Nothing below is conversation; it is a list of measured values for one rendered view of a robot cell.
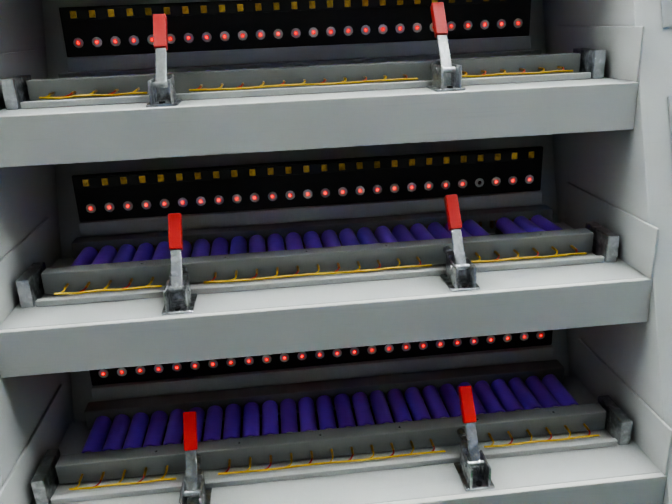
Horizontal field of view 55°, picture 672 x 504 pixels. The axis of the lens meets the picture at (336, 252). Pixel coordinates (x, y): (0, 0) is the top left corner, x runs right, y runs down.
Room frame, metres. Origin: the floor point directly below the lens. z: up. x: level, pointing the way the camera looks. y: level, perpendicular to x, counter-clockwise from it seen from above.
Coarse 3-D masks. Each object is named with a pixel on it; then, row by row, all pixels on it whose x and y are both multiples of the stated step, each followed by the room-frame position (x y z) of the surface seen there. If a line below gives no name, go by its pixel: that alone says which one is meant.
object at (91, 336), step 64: (512, 192) 0.78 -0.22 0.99; (576, 192) 0.75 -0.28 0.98; (576, 256) 0.68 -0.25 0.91; (640, 256) 0.63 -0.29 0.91; (0, 320) 0.58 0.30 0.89; (64, 320) 0.58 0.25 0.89; (128, 320) 0.58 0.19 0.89; (192, 320) 0.58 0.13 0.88; (256, 320) 0.59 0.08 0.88; (320, 320) 0.59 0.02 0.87; (384, 320) 0.60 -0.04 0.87; (448, 320) 0.61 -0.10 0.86; (512, 320) 0.61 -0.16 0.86; (576, 320) 0.62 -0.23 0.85; (640, 320) 0.63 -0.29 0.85
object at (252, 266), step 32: (224, 256) 0.65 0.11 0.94; (256, 256) 0.65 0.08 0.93; (288, 256) 0.65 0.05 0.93; (320, 256) 0.65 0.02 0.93; (352, 256) 0.66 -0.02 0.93; (384, 256) 0.66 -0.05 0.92; (416, 256) 0.66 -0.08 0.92; (480, 256) 0.67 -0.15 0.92; (512, 256) 0.68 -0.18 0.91; (544, 256) 0.66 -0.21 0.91; (64, 288) 0.62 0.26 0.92; (96, 288) 0.64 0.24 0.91; (128, 288) 0.62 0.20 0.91
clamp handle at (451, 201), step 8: (448, 200) 0.63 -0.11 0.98; (456, 200) 0.63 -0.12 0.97; (448, 208) 0.63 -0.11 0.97; (456, 208) 0.63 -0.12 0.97; (448, 216) 0.63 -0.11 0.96; (456, 216) 0.63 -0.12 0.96; (448, 224) 0.63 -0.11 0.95; (456, 224) 0.62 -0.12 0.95; (456, 232) 0.62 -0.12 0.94; (456, 240) 0.62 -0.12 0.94; (456, 248) 0.62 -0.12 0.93; (456, 256) 0.62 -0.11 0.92; (464, 256) 0.62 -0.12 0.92; (456, 264) 0.61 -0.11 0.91
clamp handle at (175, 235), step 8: (168, 216) 0.61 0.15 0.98; (176, 216) 0.61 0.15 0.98; (168, 224) 0.61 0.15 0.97; (176, 224) 0.61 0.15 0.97; (168, 232) 0.60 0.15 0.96; (176, 232) 0.60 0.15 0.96; (176, 240) 0.60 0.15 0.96; (176, 248) 0.60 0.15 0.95; (176, 256) 0.60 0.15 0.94; (176, 264) 0.60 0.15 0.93; (176, 272) 0.60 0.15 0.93; (176, 280) 0.59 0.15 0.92
